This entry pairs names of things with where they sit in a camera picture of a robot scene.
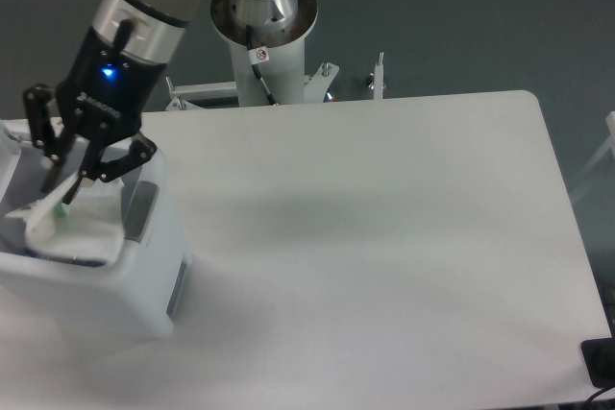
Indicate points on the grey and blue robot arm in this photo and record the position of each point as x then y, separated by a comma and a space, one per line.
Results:
159, 28

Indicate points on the white frame at right edge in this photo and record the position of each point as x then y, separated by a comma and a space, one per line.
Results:
587, 176

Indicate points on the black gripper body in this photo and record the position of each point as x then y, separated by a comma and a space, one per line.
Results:
106, 85

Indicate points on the black device at table corner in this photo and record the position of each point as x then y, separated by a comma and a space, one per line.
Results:
598, 355

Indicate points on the white trash can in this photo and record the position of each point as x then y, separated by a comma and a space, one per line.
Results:
139, 293

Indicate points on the white metal base bracket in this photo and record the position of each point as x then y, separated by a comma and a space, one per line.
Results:
316, 89

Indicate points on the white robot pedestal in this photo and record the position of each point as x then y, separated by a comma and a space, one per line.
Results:
266, 39

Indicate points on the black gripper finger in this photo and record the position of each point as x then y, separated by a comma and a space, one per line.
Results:
93, 167
56, 148

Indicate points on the white plastic wrapper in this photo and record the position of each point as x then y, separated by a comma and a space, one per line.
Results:
90, 227

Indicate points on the crushed clear plastic bottle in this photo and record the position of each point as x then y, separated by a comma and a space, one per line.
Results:
62, 259

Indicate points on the white upright bolt bracket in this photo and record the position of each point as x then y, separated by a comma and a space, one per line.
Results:
375, 81

